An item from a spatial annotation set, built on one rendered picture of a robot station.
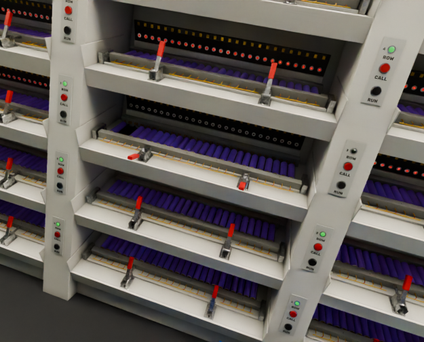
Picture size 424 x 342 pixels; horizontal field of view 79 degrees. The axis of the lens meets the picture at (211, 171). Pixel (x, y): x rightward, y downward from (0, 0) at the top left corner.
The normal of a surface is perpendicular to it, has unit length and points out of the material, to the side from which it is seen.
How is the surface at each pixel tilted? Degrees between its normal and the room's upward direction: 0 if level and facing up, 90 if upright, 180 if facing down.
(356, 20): 110
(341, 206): 90
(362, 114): 90
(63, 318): 0
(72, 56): 90
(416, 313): 21
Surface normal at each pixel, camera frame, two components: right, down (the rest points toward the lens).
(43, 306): 0.21, -0.94
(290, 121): -0.27, 0.54
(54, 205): -0.21, 0.23
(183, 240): 0.12, -0.80
